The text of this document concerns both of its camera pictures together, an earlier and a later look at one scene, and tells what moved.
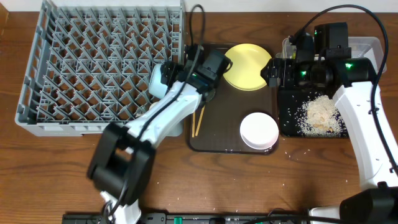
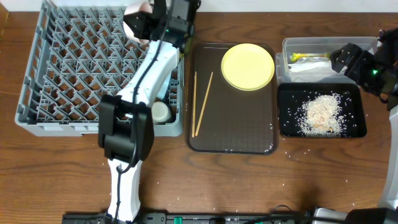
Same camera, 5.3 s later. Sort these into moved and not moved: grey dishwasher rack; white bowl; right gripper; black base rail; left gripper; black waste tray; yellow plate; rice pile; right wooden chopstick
Moved: white bowl; right gripper; left gripper
Not moved: rice pile; right wooden chopstick; black waste tray; yellow plate; grey dishwasher rack; black base rail
